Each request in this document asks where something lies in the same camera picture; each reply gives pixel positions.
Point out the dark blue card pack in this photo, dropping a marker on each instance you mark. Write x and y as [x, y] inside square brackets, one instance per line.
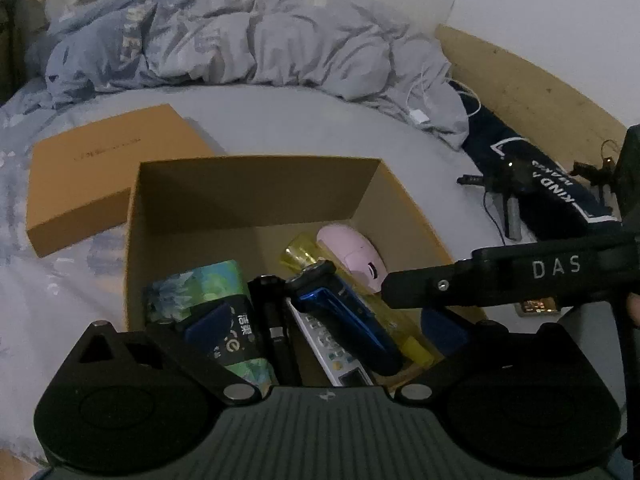
[207, 329]

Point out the black blue electric shaver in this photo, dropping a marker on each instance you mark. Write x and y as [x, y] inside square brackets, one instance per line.
[319, 291]

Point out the orange cardboard box lid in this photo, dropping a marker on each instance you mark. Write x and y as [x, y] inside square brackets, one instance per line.
[80, 180]

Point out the black printed garment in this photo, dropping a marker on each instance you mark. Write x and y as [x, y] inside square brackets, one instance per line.
[489, 142]

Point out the open cardboard box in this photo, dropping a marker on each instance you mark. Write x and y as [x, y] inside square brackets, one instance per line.
[192, 212]

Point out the green floral tissue pack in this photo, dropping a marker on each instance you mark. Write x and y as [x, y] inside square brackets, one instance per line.
[174, 299]

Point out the wooden headboard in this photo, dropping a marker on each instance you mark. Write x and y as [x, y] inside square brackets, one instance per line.
[562, 122]

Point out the yellow transparent bottle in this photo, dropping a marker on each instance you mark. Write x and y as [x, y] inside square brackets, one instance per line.
[302, 251]

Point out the pink computer mouse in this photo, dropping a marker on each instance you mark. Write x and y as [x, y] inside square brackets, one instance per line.
[356, 253]

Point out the grey blue crumpled duvet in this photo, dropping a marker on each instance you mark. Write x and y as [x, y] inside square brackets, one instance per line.
[357, 50]

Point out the black tripod stand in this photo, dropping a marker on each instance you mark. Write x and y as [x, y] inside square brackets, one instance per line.
[545, 199]

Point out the black cylindrical device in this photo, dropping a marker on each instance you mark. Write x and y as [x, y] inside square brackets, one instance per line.
[273, 322]

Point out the white remote control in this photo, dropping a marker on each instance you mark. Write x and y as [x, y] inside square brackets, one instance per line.
[341, 367]

